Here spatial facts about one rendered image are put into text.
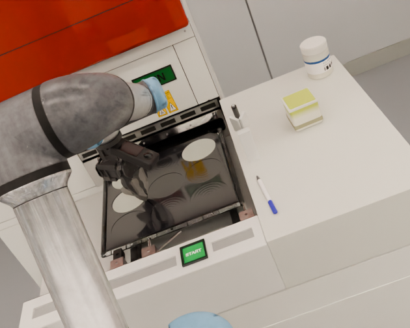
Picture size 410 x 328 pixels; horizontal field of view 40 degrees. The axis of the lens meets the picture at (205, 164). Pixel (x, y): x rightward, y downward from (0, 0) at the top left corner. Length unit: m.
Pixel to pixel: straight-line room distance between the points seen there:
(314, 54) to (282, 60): 1.77
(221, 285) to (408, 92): 2.21
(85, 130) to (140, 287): 0.45
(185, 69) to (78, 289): 0.88
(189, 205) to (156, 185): 0.16
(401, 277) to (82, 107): 0.80
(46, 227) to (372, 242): 0.67
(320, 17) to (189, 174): 1.93
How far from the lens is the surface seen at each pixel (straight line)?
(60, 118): 0.81
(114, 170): 1.42
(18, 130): 0.83
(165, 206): 1.44
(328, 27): 3.30
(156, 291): 1.17
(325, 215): 1.13
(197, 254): 1.17
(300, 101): 1.36
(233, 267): 1.15
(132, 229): 1.42
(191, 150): 1.59
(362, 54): 3.44
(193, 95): 1.62
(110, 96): 0.84
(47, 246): 0.85
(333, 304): 1.30
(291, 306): 1.27
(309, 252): 1.17
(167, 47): 1.56
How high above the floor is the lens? 1.73
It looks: 33 degrees down
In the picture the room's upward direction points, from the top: 25 degrees counter-clockwise
